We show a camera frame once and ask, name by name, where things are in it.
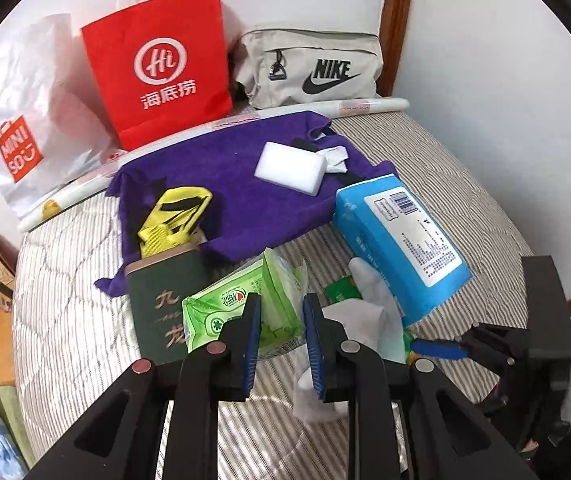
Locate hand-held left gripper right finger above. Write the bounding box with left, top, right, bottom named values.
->
left=303, top=294, right=536, bottom=480

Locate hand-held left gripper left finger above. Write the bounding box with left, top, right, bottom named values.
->
left=30, top=294, right=262, bottom=480

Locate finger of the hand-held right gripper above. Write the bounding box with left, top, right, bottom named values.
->
left=408, top=322, right=527, bottom=376

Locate green wet wipes pack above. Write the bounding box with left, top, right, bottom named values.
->
left=182, top=247, right=311, bottom=356

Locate white tissue sheet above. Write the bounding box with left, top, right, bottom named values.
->
left=294, top=257, right=409, bottom=423

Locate blue tissue pack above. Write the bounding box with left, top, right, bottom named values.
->
left=333, top=173, right=472, bottom=323

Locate white sponge block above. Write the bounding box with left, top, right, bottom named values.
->
left=254, top=141, right=327, bottom=196

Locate small green card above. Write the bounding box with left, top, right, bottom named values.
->
left=324, top=277, right=361, bottom=303

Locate dark green box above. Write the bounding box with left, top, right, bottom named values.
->
left=126, top=245, right=211, bottom=366

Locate striped mattress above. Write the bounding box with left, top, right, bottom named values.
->
left=4, top=110, right=533, bottom=480

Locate white crumpled paper scrap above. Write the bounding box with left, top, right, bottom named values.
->
left=315, top=146, right=351, bottom=173

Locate white rolled paper tube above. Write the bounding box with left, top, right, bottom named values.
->
left=18, top=97, right=411, bottom=233

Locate green bedding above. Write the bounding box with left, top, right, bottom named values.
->
left=0, top=320, right=36, bottom=471

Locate grey waist bag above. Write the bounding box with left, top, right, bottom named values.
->
left=236, top=27, right=383, bottom=111

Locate red paper bag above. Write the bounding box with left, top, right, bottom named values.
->
left=80, top=0, right=234, bottom=152

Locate white plastic shopping bag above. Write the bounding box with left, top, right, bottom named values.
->
left=0, top=12, right=121, bottom=218

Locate purple cloth with black straps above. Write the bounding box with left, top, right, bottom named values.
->
left=94, top=111, right=399, bottom=298

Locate wooden bed frame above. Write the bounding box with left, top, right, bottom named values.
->
left=379, top=0, right=571, bottom=317

